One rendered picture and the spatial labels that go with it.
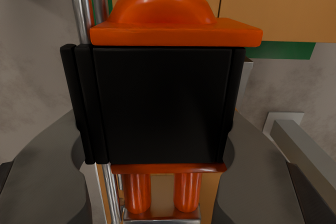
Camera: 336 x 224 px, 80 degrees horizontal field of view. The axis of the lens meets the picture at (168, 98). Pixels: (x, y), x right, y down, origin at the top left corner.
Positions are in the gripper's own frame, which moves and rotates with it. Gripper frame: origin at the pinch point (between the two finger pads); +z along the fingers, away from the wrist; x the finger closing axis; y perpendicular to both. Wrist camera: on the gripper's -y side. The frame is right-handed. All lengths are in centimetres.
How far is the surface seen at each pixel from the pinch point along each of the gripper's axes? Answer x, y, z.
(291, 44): 90, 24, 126
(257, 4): 36, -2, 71
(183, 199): 2.1, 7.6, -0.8
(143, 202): -0.9, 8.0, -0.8
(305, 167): 96, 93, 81
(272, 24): 44, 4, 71
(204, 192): 15, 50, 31
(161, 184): 0.5, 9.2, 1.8
